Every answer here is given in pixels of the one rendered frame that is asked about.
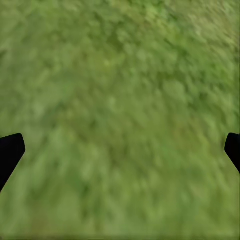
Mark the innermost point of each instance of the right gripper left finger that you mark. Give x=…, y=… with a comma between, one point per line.
x=12, y=148

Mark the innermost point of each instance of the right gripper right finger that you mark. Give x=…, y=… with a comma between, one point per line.
x=232, y=148

